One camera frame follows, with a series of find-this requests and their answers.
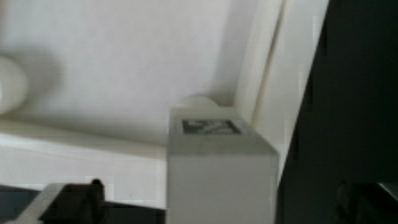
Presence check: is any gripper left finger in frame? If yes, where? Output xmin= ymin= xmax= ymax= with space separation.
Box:
xmin=17 ymin=178 xmax=168 ymax=224

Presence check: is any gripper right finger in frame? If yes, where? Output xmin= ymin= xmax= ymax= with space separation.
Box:
xmin=336 ymin=182 xmax=398 ymax=224

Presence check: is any white leg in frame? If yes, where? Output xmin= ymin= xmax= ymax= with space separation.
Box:
xmin=168 ymin=96 xmax=280 ymax=224

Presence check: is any white square tabletop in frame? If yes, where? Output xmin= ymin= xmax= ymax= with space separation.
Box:
xmin=0 ymin=0 xmax=329 ymax=208

